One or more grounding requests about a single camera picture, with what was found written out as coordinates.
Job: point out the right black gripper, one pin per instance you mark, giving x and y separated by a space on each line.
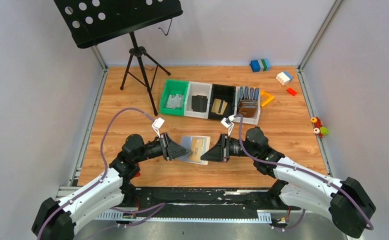
226 148

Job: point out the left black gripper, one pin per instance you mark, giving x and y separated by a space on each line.
164 148

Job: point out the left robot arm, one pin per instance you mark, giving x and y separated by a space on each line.
62 219

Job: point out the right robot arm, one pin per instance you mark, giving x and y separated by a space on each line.
344 202

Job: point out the silver cards in green bin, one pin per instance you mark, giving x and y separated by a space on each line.
175 101

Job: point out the gold cards in black bin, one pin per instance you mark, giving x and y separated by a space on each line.
219 106

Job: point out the black card in white bin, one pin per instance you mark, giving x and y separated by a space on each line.
199 103

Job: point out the white plastic bin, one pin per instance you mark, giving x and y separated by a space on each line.
197 88

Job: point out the brown leather wallets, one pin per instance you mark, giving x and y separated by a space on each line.
247 108

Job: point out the black plastic bin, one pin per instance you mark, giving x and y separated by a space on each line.
223 92

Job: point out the white bin with wallets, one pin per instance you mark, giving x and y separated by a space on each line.
255 119

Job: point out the green plastic bin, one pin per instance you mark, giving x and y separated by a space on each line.
173 87

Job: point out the yellow plastic angle piece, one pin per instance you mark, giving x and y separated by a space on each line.
265 98

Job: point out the red toy brick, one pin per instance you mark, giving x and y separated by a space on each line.
291 91

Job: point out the blue green block stack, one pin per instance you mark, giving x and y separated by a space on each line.
260 65

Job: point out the white blue toy block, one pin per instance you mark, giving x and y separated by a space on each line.
284 78

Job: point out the red green toy car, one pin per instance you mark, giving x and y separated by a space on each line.
319 129

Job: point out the black music stand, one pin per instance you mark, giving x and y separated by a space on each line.
92 22

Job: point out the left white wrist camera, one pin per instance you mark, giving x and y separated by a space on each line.
157 124

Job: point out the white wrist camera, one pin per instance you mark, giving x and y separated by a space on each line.
228 122
157 124

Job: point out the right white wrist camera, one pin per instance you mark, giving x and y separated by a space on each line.
228 122

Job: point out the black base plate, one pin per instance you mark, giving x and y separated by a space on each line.
207 203

